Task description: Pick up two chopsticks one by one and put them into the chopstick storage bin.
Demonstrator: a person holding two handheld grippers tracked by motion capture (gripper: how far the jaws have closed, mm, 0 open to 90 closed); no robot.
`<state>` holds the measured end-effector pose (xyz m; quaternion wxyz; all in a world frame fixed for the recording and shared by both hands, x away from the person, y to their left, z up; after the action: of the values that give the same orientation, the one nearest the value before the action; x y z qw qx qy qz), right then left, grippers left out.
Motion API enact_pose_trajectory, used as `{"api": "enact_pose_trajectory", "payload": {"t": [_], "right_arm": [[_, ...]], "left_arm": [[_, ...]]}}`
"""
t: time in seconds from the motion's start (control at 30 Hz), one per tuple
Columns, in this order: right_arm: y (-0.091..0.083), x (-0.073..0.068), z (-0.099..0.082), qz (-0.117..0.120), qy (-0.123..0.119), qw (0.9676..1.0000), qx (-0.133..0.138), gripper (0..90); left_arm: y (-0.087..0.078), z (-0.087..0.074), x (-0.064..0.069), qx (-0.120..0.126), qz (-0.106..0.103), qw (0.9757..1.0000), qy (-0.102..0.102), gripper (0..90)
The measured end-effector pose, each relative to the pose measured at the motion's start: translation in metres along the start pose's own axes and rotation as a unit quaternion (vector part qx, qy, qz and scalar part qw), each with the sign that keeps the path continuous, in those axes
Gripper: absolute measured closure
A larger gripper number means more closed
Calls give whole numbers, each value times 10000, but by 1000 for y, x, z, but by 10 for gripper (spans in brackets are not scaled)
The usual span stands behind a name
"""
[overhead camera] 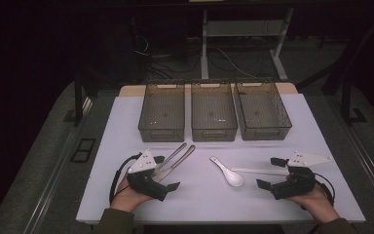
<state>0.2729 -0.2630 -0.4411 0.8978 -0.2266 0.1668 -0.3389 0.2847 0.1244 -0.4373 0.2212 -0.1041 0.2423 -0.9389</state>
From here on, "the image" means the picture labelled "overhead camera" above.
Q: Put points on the person's left hand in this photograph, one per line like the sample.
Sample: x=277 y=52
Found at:
x=126 y=196

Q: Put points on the metal spoon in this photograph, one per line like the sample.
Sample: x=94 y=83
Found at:
x=175 y=152

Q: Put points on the dark transparent plastic bin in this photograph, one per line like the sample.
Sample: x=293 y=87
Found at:
x=212 y=112
x=162 y=110
x=261 y=110

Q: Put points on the black metal stand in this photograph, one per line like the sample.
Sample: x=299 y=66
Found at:
x=78 y=97
x=346 y=97

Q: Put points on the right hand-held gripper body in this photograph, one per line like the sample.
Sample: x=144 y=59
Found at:
x=297 y=183

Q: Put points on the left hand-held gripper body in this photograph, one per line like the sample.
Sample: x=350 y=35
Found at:
x=144 y=162

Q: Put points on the person's right hand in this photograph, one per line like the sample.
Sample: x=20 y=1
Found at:
x=318 y=203

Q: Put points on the metal table knife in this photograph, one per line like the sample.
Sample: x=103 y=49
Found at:
x=180 y=161

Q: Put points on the white metal desk frame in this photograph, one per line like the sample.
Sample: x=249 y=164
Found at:
x=240 y=28

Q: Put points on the white chopstick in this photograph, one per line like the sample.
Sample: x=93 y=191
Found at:
x=256 y=169
x=260 y=172

